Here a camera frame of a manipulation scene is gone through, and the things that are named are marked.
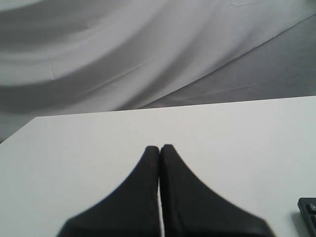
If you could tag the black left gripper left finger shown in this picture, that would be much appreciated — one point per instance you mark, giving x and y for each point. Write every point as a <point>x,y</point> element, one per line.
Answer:
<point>131,210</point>

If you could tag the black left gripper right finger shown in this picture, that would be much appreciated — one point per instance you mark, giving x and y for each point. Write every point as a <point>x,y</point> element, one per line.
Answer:
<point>192,209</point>

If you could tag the black acer keyboard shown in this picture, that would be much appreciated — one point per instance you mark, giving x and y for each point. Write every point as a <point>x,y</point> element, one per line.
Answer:
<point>307,207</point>

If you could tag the grey backdrop cloth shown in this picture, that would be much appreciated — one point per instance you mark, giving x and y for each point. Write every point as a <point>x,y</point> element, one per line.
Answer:
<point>60,57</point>

